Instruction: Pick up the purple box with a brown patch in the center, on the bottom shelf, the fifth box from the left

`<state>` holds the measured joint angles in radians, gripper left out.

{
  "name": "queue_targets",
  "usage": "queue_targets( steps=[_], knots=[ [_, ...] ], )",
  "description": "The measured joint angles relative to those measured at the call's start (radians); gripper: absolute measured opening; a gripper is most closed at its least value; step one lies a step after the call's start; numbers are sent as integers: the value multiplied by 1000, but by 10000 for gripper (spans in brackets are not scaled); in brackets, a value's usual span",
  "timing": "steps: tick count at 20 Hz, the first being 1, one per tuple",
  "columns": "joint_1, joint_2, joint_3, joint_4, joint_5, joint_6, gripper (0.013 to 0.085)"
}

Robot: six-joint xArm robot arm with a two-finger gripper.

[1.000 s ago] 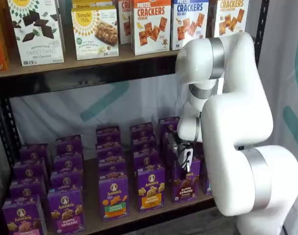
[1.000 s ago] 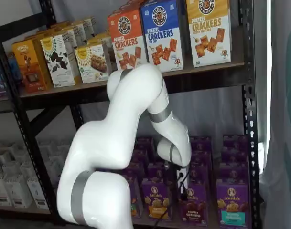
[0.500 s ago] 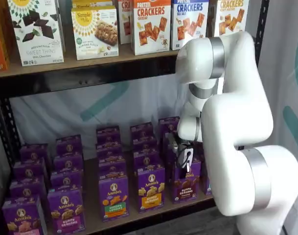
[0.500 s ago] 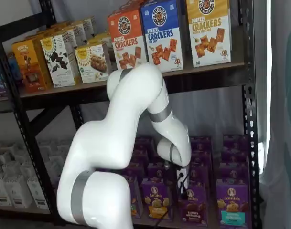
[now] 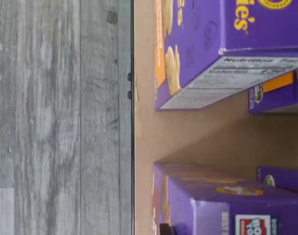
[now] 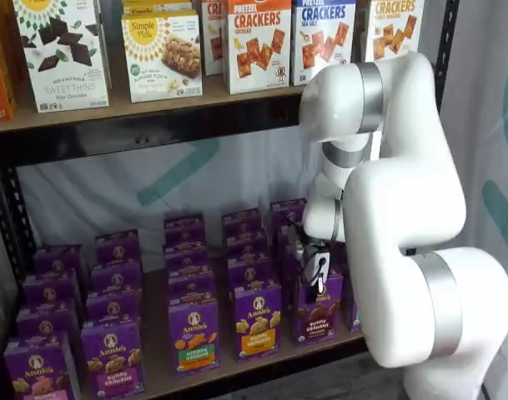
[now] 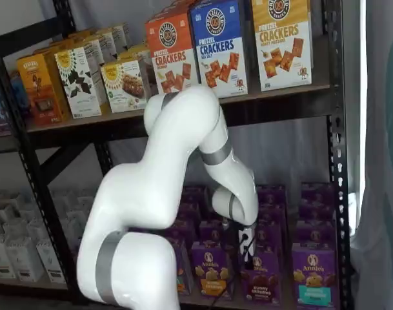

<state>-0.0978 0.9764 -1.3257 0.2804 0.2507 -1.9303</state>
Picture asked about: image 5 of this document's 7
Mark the purple Annie's snack box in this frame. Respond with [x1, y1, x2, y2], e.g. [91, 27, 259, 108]
[248, 70, 298, 115]
[257, 166, 298, 194]

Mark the brown wooden shelf board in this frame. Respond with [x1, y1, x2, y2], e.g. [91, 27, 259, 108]
[134, 0, 298, 235]

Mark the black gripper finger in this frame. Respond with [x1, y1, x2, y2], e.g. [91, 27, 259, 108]
[160, 222, 177, 235]

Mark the black metal shelf rack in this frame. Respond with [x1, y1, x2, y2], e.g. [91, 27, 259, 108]
[127, 0, 136, 235]

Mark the purple box yellow patch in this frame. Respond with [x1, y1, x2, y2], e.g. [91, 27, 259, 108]
[153, 0, 298, 111]

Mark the purple box brown patch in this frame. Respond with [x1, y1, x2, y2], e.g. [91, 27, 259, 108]
[152, 163, 298, 235]

